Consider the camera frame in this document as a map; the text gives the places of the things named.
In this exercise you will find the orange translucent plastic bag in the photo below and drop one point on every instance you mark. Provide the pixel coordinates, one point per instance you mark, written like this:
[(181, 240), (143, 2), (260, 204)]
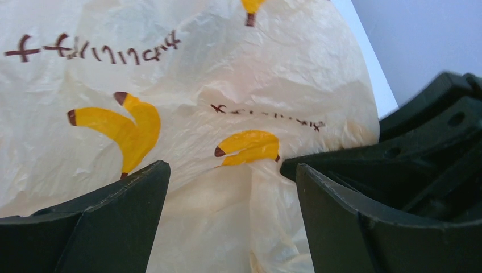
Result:
[(223, 91)]

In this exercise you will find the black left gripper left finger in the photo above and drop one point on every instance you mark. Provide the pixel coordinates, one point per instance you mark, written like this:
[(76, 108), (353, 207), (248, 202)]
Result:
[(111, 229)]

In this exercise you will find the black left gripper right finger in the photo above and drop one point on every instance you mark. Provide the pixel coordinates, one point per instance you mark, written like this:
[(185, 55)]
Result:
[(350, 232)]

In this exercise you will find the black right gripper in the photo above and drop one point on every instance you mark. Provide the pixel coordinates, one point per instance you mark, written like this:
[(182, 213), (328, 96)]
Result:
[(427, 161)]

